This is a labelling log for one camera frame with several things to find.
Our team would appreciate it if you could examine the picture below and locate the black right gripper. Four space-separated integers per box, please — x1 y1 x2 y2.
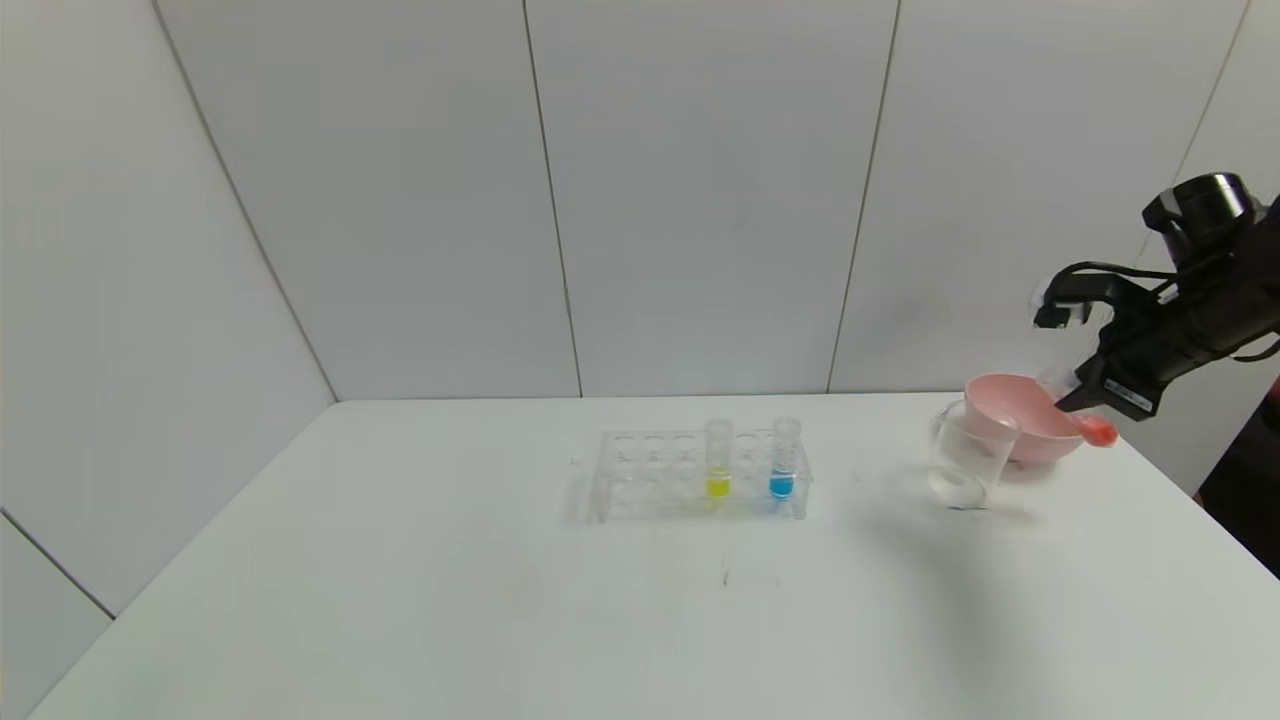
1054 280 1237 422

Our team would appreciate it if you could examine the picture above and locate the test tube with red pigment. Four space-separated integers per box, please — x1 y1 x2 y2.
1040 372 1119 448

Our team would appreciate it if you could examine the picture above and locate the test tube with yellow pigment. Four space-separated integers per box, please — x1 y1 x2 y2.
704 420 734 501

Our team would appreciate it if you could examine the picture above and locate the clear glass beaker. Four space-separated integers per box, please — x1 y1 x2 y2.
925 400 1019 512

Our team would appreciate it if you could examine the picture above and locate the test tube with blue pigment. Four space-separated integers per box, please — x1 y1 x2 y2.
768 419 802 502

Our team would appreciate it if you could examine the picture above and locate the clear plastic test tube rack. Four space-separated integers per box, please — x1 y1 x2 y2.
590 428 812 524

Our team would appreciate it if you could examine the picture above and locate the pink bowl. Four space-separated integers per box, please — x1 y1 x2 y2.
963 373 1096 467

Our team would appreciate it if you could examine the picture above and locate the black camera cable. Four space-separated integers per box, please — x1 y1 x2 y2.
1040 260 1176 301

